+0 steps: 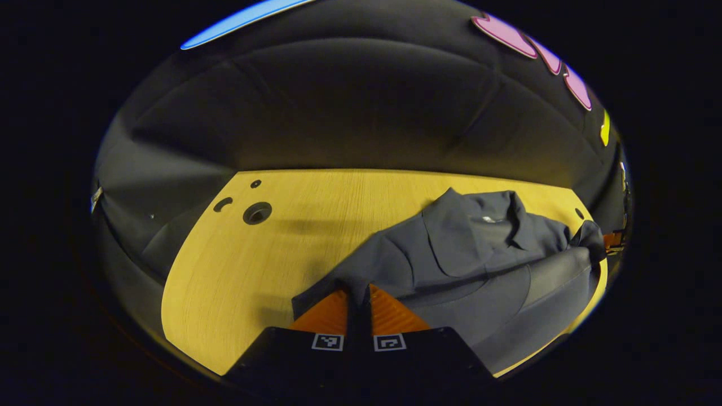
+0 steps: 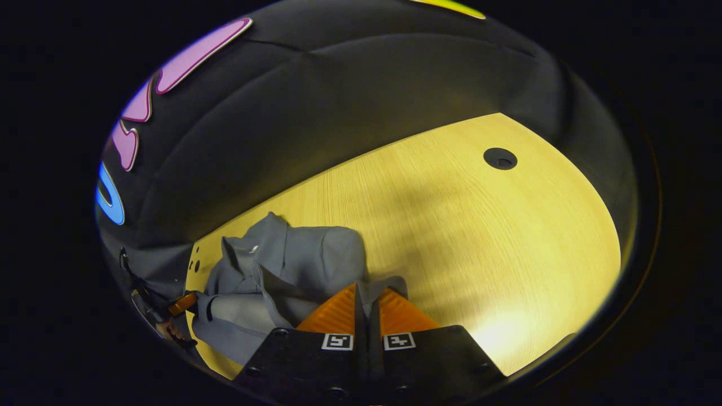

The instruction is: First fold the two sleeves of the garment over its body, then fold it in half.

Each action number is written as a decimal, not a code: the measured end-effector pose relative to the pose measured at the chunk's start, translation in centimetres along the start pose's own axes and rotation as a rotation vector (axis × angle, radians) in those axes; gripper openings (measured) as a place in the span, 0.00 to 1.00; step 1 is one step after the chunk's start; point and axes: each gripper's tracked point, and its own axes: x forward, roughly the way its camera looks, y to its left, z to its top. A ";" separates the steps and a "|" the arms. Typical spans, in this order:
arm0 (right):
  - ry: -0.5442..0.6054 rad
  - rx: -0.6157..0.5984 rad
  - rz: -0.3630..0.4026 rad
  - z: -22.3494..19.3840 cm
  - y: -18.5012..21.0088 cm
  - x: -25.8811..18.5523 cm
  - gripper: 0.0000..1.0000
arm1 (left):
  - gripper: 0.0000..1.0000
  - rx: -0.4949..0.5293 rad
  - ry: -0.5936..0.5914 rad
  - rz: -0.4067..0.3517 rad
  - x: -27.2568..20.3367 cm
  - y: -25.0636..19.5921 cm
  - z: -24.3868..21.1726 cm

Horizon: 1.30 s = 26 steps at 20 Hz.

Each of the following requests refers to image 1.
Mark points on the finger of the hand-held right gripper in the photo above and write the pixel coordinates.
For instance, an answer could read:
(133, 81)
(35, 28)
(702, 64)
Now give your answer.
(612, 242)

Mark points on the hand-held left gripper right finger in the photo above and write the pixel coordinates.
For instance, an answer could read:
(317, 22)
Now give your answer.
(366, 361)

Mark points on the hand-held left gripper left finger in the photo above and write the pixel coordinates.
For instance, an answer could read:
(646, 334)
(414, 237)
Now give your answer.
(352, 361)

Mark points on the grey button shirt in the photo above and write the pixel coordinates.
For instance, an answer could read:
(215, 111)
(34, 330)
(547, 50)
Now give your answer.
(468, 259)

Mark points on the black backdrop cloth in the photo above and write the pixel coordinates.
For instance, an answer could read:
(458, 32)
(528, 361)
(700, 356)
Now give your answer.
(350, 101)

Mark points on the small white clip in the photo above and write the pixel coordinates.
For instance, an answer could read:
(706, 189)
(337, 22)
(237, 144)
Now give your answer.
(96, 198)

